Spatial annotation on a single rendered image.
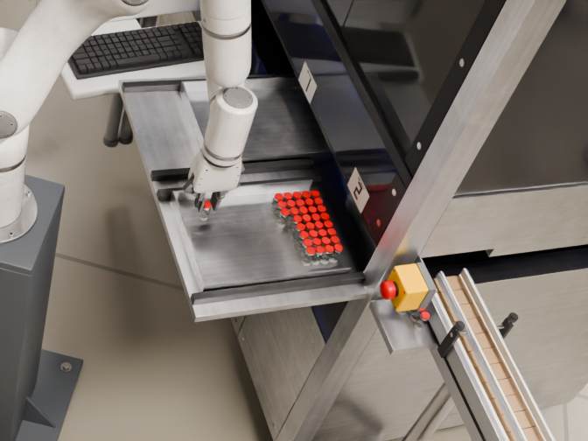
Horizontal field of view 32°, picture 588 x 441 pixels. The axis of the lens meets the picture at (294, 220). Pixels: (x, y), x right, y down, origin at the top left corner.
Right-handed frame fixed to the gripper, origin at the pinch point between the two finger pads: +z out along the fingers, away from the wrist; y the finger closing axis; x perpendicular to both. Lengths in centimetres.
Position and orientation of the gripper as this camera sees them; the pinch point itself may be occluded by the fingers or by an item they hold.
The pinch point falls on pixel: (207, 200)
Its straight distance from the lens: 223.2
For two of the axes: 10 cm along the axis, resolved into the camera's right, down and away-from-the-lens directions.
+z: -2.5, 6.3, 7.4
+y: -9.1, 1.1, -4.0
